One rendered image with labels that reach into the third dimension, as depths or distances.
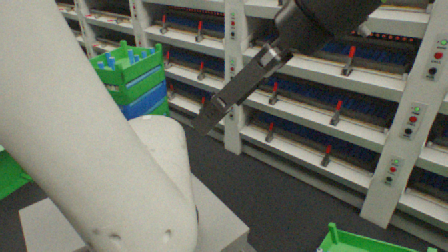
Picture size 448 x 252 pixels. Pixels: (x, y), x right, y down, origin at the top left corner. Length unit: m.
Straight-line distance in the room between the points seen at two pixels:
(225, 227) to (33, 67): 0.49
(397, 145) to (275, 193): 0.51
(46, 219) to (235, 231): 0.42
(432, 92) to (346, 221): 0.56
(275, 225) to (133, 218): 0.87
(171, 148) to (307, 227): 0.81
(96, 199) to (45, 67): 0.12
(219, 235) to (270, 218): 0.56
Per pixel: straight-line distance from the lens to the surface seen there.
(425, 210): 1.18
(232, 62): 1.24
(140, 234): 0.32
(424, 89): 0.98
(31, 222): 0.77
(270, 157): 1.37
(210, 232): 0.62
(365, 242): 1.09
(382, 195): 1.17
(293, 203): 1.23
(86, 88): 0.26
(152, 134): 0.46
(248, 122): 1.37
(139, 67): 1.15
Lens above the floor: 0.86
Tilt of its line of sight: 30 degrees down
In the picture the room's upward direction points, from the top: straight up
